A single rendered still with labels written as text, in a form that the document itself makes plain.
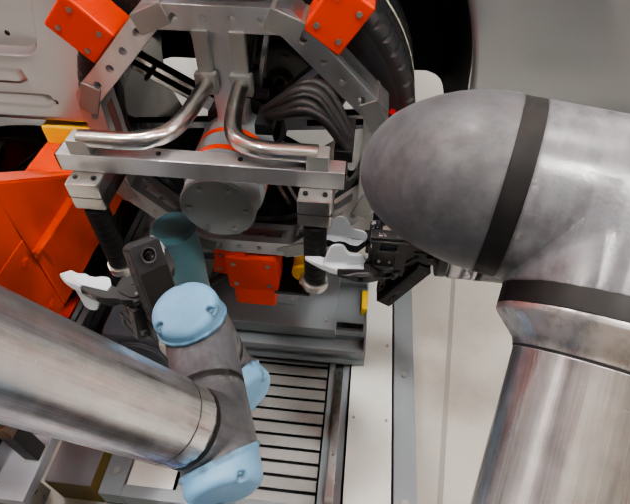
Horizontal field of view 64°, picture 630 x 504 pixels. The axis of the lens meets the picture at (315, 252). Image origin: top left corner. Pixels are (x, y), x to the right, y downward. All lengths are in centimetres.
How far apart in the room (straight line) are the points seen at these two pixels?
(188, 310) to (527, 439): 36
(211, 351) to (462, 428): 116
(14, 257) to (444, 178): 89
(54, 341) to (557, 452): 29
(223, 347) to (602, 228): 38
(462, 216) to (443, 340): 144
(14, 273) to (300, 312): 75
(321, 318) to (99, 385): 112
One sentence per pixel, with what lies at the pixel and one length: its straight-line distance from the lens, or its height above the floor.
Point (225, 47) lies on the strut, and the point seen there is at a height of 106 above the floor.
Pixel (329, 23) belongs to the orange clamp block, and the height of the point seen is 110.
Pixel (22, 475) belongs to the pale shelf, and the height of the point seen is 45.
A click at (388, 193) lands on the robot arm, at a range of 33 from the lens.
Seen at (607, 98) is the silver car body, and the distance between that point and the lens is 120.
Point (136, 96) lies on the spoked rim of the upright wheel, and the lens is 113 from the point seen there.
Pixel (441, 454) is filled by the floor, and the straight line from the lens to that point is 156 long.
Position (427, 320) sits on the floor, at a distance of 176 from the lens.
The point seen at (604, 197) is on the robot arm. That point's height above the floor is 125.
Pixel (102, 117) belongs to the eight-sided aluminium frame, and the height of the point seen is 92.
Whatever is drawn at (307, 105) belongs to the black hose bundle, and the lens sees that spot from 73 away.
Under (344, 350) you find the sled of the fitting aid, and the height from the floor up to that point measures 17.
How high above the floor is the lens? 142
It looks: 48 degrees down
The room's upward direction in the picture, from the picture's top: straight up
